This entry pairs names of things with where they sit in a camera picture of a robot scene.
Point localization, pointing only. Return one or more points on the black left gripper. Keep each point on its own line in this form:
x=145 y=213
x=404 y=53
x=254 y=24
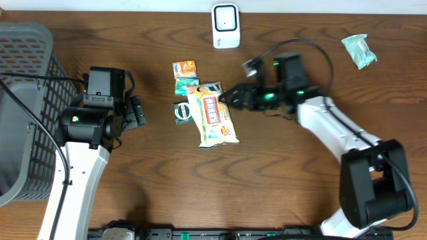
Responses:
x=134 y=110

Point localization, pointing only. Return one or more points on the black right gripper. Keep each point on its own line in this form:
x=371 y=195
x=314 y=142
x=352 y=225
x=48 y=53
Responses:
x=239 y=91

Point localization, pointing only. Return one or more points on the yellow snack bag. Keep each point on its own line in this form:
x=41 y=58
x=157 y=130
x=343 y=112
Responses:
x=211 y=116

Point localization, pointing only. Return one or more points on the green Zam-Buk box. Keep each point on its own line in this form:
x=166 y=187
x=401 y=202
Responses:
x=182 y=113

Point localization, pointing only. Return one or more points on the teal tissue packet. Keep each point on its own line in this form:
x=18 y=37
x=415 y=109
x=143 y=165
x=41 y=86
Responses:
x=181 y=85

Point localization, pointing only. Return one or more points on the orange tissue packet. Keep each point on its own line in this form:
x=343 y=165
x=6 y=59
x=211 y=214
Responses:
x=184 y=69

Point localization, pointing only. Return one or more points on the grey plastic mesh basket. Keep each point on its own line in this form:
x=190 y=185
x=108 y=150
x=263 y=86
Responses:
x=33 y=74

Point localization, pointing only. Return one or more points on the light teal packet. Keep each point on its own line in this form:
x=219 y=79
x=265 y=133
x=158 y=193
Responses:
x=359 y=50

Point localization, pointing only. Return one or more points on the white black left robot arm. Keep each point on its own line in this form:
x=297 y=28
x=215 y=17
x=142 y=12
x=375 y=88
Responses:
x=86 y=138

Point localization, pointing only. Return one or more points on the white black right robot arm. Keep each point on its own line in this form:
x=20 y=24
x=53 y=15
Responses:
x=374 y=180

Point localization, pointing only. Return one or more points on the white barcode scanner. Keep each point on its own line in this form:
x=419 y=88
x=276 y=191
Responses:
x=225 y=18

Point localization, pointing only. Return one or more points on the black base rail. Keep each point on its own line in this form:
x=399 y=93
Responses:
x=122 y=229

